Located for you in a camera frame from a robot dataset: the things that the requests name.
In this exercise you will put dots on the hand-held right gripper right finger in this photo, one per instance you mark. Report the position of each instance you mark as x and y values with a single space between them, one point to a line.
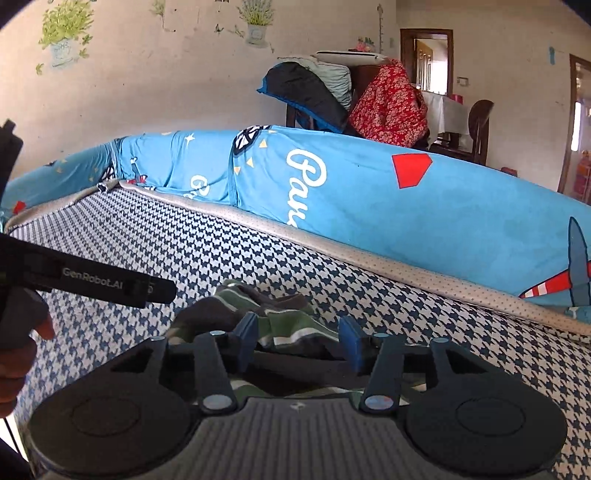
351 344

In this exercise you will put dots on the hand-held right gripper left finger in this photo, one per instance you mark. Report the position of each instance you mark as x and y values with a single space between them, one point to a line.
247 337

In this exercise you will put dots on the green grey striped t-shirt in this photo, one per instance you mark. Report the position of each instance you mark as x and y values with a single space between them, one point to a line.
286 323

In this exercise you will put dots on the person's left hand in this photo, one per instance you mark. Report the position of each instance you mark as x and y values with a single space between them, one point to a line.
16 378

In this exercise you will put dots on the houndstooth sofa mat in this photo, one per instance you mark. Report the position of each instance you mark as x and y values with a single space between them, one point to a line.
161 240

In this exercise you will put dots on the blue printed sofa cover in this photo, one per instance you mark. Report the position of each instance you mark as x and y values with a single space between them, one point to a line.
369 194

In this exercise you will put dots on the red floral cloth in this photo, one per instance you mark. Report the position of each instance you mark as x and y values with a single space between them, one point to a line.
392 110

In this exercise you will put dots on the table with white cloth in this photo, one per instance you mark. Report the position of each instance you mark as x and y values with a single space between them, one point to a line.
441 110

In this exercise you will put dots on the dark wooden chair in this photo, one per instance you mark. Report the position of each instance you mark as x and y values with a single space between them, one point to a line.
480 124

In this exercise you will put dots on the light green folded quilt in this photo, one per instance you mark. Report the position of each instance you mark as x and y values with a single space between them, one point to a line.
332 78

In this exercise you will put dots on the red cup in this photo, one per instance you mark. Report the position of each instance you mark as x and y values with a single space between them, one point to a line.
458 98

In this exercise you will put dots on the dark wooden cabinet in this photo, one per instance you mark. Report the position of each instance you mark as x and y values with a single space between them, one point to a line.
364 76

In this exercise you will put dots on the wooden doorway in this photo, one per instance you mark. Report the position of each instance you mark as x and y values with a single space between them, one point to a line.
565 124

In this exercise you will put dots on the green plant pot wall sticker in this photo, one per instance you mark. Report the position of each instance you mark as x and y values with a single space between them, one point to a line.
64 32

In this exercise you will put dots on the wooden door frame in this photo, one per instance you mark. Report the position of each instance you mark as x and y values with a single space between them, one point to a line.
404 60

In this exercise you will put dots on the lavender pot wall sticker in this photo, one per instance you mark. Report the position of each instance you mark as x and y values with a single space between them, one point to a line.
256 21

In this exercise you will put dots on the blue wall sticker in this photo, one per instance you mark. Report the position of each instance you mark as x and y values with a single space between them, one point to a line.
552 54

